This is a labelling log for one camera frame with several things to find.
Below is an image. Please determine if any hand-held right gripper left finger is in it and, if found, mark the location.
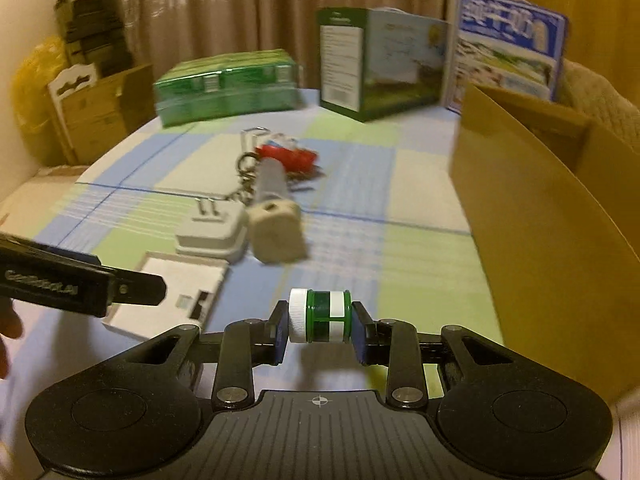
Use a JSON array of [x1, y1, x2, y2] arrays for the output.
[[102, 301, 291, 409]]

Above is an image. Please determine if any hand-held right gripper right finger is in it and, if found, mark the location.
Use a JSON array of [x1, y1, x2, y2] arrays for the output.
[[350, 301, 527, 411]]

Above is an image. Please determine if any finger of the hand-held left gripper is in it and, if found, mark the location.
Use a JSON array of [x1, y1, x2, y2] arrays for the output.
[[107, 270, 167, 308], [46, 244, 103, 268]]

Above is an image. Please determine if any small white box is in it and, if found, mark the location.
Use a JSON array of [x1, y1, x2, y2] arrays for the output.
[[102, 254, 232, 342]]

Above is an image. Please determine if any green and white small bottle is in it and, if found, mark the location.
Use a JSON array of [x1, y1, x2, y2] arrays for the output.
[[289, 287, 355, 345]]

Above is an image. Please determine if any translucent plastic cup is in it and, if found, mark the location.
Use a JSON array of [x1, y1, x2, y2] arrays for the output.
[[256, 157, 292, 207]]

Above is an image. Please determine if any brown cardboard box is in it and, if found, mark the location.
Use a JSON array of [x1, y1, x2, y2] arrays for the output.
[[447, 82, 640, 411]]

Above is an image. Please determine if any person's left hand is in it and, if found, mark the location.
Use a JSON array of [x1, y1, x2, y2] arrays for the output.
[[0, 302, 24, 380]]

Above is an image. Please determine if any white power adapter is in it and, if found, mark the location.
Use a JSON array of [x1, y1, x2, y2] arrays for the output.
[[175, 199, 249, 265]]

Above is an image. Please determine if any beige plug adapter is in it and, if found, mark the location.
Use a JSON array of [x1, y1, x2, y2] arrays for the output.
[[248, 199, 307, 264]]

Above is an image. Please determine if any yellow plastic bag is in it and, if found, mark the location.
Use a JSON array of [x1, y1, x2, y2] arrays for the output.
[[11, 35, 69, 166]]

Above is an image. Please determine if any red and white toy figure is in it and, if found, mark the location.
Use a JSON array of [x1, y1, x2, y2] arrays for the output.
[[255, 132, 321, 178]]

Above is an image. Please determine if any green shrink-wrapped carton pack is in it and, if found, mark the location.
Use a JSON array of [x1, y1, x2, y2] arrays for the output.
[[152, 49, 304, 128]]

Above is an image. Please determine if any black folded hand trolley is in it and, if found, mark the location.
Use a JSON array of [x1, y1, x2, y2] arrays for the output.
[[54, 0, 135, 80]]

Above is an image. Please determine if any green milk carton box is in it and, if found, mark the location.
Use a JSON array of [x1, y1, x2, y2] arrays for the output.
[[316, 6, 450, 123]]

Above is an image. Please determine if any brown curtain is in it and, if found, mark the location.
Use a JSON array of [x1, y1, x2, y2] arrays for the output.
[[114, 0, 451, 92]]

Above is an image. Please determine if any blue milk carton box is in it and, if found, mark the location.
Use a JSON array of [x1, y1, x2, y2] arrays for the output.
[[442, 0, 570, 114]]

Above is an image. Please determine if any beige quilted cushion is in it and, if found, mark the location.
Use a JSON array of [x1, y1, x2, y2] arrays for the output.
[[557, 57, 640, 133]]

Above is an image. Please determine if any cardboard box with white handle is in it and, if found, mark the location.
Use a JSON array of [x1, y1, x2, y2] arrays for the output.
[[47, 62, 156, 166]]

